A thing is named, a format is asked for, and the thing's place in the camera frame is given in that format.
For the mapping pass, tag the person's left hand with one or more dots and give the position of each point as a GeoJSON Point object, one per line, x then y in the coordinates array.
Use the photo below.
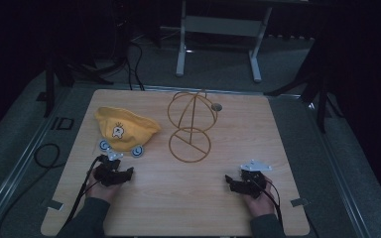
{"type": "Point", "coordinates": [103, 193]}

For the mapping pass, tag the grey tape piece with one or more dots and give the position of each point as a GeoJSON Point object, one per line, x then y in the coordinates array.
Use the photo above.
{"type": "Point", "coordinates": [55, 205]}
{"type": "Point", "coordinates": [299, 202]}

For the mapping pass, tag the small grey round disc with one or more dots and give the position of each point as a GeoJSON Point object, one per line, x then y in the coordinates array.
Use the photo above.
{"type": "Point", "coordinates": [216, 106]}

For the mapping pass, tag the black tripod stand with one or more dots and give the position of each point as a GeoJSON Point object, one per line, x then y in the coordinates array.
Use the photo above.
{"type": "Point", "coordinates": [63, 76]}
{"type": "Point", "coordinates": [317, 89]}

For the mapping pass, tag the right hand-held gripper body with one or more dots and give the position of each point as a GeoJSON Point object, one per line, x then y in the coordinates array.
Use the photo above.
{"type": "Point", "coordinates": [253, 180]}

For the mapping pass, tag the round blue white badge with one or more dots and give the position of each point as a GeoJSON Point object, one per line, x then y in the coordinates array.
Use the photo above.
{"type": "Point", "coordinates": [104, 145]}
{"type": "Point", "coordinates": [137, 151]}

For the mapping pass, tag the yellow hat with cartoon print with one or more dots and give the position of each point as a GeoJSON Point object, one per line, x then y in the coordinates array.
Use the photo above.
{"type": "Point", "coordinates": [125, 127]}

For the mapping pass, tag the person's right hand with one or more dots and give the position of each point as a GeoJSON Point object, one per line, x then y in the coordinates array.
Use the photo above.
{"type": "Point", "coordinates": [261, 205]}

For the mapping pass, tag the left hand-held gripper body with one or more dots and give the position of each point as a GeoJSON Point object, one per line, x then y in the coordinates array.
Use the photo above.
{"type": "Point", "coordinates": [107, 165]}

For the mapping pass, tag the white metal table frame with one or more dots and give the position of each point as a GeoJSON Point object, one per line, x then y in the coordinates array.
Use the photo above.
{"type": "Point", "coordinates": [221, 26]}

